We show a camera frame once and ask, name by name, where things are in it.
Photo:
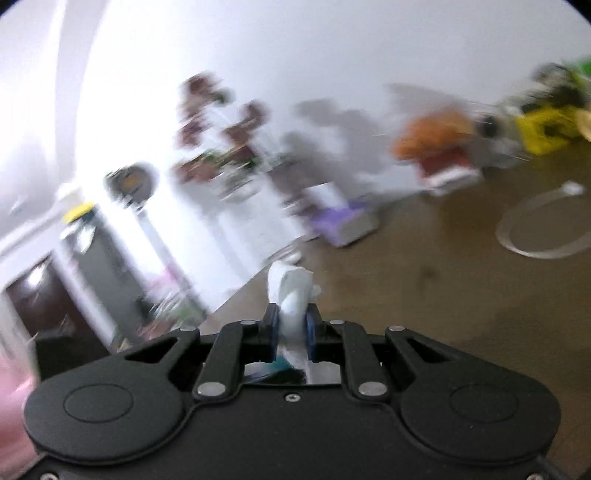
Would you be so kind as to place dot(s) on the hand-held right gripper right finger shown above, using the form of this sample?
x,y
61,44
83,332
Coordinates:
x,y
311,328

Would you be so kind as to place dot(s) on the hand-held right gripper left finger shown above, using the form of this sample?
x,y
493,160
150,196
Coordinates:
x,y
272,325

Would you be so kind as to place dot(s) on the white paper tissue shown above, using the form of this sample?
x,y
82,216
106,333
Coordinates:
x,y
292,295

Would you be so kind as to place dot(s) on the purple box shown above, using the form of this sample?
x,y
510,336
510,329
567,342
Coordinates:
x,y
344,220

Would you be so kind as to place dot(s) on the dark grey cabinet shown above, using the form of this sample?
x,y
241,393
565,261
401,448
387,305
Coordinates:
x,y
104,272

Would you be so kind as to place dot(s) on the dark red flower arrangement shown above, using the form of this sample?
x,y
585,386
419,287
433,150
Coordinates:
x,y
217,134

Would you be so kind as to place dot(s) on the round fan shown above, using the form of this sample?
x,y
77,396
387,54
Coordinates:
x,y
131,181

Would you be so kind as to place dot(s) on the red and white box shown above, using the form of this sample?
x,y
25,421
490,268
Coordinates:
x,y
447,170

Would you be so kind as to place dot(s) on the yellow lid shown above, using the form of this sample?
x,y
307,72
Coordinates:
x,y
78,212

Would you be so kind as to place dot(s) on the orange cloth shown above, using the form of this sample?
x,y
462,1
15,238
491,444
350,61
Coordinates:
x,y
431,131

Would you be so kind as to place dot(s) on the pink cloth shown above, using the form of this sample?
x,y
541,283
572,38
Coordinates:
x,y
11,406

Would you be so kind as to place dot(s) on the yellow crate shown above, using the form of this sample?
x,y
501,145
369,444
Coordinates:
x,y
547,127

